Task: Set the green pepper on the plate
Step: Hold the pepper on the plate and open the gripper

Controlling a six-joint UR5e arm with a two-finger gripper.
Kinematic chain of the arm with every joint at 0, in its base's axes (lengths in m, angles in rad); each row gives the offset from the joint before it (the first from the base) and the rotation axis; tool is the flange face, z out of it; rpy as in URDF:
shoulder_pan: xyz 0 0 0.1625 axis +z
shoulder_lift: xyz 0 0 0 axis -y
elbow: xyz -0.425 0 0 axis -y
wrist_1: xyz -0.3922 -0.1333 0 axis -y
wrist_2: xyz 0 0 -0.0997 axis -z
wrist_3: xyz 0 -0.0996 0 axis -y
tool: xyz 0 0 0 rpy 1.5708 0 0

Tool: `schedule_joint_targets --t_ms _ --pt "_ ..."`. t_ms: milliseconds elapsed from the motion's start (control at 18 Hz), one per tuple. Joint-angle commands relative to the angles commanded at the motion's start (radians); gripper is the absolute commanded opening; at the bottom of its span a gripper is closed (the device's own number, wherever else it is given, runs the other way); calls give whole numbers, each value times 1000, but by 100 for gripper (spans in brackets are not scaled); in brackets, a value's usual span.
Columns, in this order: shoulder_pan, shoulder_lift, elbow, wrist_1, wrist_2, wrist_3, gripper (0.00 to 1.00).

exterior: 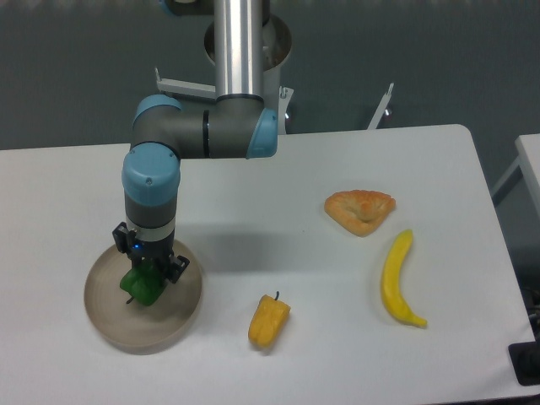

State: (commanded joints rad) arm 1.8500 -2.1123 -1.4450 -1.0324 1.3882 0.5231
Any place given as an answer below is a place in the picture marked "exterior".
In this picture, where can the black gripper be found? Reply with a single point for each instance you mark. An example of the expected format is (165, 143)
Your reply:
(135, 249)

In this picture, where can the green bell pepper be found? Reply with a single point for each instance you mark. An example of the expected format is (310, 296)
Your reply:
(144, 283)

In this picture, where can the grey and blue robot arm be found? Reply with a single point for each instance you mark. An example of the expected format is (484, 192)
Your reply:
(240, 126)

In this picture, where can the beige round plate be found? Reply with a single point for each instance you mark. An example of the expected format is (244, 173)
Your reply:
(135, 328)

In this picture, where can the yellow bell pepper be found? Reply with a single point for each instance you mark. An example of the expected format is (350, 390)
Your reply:
(268, 321)

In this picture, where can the orange pastry bread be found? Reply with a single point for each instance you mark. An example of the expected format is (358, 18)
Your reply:
(360, 212)

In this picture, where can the yellow banana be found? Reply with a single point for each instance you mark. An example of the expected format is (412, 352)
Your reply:
(391, 294)

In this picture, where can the black box at table edge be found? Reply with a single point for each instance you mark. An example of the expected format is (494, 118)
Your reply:
(525, 361)

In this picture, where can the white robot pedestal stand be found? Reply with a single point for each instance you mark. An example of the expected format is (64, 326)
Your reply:
(277, 45)

